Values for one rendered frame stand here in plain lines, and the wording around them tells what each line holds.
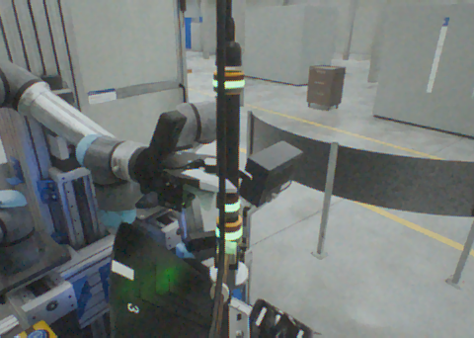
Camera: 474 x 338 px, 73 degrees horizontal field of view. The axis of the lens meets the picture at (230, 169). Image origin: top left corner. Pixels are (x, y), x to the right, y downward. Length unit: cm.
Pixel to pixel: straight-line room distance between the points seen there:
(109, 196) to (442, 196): 220
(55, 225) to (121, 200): 75
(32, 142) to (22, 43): 32
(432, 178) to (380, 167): 31
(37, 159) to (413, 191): 216
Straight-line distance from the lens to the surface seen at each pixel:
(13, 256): 118
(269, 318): 61
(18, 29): 126
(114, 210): 70
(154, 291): 47
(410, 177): 242
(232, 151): 48
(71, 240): 139
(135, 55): 253
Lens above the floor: 172
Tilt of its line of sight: 24 degrees down
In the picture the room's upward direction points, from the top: straight up
